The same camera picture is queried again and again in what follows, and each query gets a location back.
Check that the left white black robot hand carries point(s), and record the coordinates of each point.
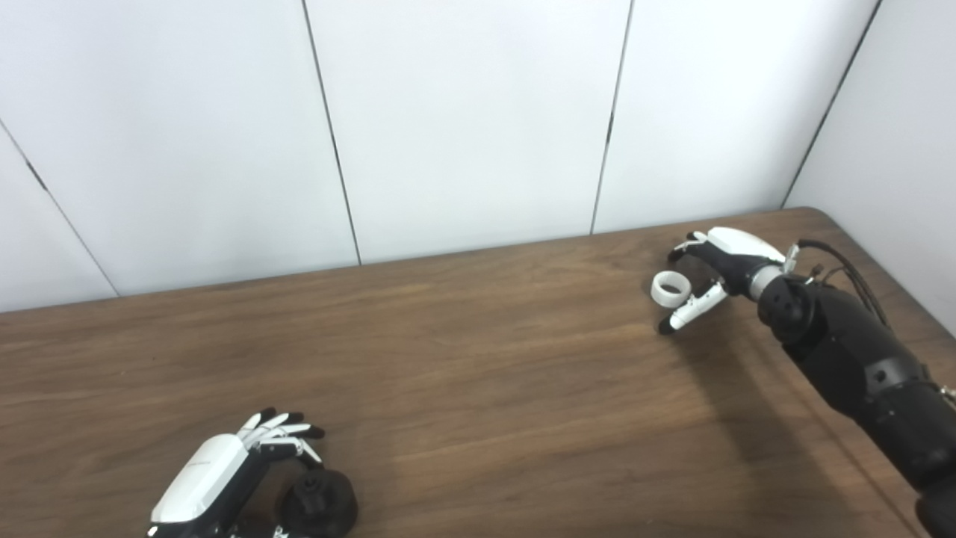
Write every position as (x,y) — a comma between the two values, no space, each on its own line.
(202,478)

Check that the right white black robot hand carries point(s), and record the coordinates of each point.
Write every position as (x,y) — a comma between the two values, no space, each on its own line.
(739,250)

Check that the round black plastic part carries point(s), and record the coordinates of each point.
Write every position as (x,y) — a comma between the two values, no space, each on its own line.
(321,508)

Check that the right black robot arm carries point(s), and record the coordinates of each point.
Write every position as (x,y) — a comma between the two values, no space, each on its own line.
(859,359)

